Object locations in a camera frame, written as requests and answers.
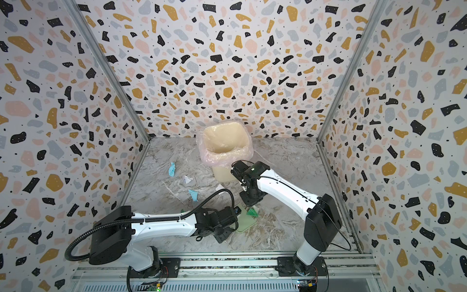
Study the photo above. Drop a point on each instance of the light blue scrap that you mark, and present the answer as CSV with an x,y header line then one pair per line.
x,y
172,169
194,195

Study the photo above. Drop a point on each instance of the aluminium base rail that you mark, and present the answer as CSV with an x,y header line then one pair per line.
x,y
237,272

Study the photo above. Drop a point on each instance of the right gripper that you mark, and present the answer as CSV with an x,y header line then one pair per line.
x,y
251,197

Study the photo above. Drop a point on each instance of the light blue scrap far left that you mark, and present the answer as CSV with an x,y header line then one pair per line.
x,y
172,169

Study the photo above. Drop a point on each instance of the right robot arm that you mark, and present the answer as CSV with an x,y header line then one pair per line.
x,y
320,213

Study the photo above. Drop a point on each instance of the light blue scrap centre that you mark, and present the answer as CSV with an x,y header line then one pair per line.
x,y
194,195

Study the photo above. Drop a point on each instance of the white scrap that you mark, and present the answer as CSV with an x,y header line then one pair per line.
x,y
219,187
187,179

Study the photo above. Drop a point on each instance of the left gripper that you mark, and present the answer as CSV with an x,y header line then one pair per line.
x,y
229,230

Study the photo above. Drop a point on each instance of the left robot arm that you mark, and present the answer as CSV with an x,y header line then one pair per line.
x,y
122,234

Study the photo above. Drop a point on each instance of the corner aluminium post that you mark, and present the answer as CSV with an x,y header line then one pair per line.
x,y
354,63
83,27

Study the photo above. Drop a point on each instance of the cream trash bin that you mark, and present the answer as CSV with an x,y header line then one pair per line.
x,y
226,151

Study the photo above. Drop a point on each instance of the green dustpan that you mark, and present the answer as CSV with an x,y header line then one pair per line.
x,y
246,221

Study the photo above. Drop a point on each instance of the pink plastic bin liner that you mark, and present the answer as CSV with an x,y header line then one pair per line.
x,y
224,155

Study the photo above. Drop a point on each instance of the left corner aluminium post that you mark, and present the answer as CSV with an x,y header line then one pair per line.
x,y
83,27

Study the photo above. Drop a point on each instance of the green scrap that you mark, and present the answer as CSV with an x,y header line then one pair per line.
x,y
252,212

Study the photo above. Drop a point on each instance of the right corner aluminium post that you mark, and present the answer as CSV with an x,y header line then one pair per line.
x,y
354,63

